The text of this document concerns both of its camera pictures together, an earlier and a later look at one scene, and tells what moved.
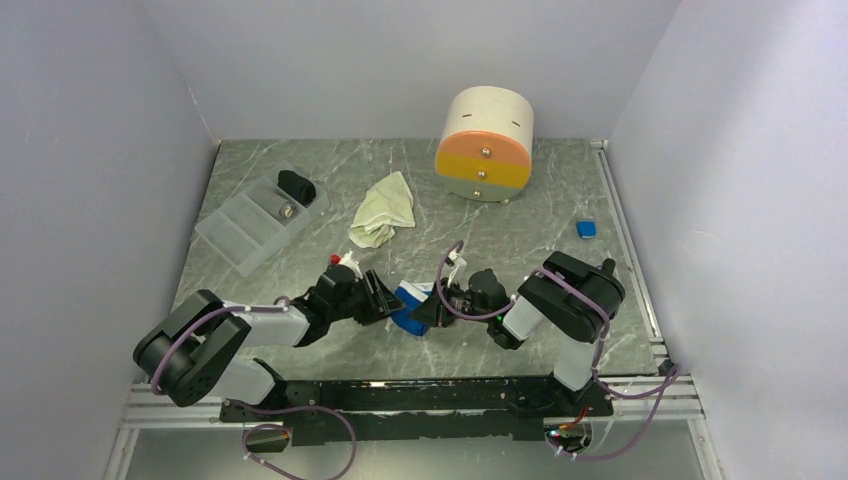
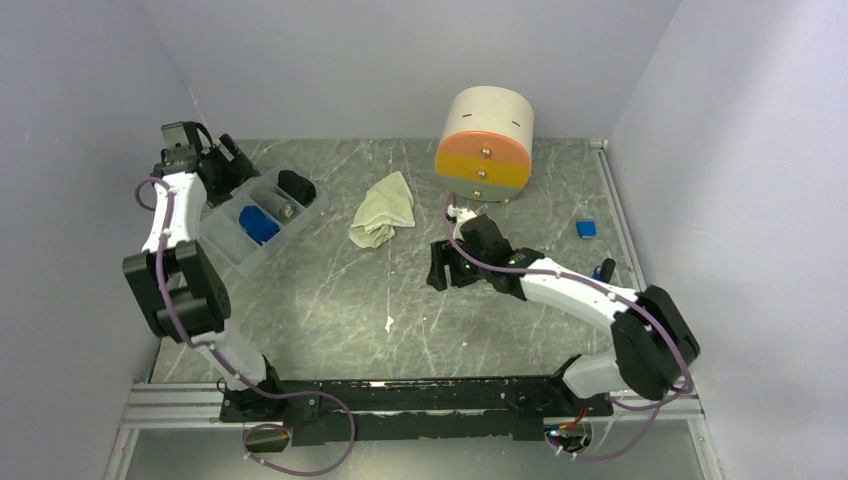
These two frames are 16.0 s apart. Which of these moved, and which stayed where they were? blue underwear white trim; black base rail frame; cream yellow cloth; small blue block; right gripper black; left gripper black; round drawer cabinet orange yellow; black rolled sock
Moved: blue underwear white trim; left gripper black; right gripper black
Stayed: black rolled sock; black base rail frame; cream yellow cloth; round drawer cabinet orange yellow; small blue block
